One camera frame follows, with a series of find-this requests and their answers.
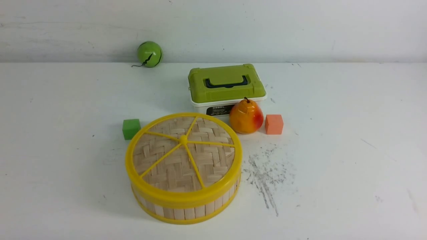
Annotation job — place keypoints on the green foam cube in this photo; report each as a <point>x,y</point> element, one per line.
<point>130,127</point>

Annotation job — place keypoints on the green toy ball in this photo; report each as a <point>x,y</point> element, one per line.
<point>150,54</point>

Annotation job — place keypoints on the yellow bamboo steamer basket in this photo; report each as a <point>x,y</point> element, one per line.
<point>185,216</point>

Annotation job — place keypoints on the orange foam cube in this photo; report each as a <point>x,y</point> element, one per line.
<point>274,124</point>

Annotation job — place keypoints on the green lidded storage box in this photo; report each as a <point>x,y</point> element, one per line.
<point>215,90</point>

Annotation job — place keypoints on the orange yellow toy pear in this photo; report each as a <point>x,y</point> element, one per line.
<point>246,117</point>

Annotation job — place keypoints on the yellow woven steamer lid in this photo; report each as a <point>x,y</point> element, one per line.
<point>185,160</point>

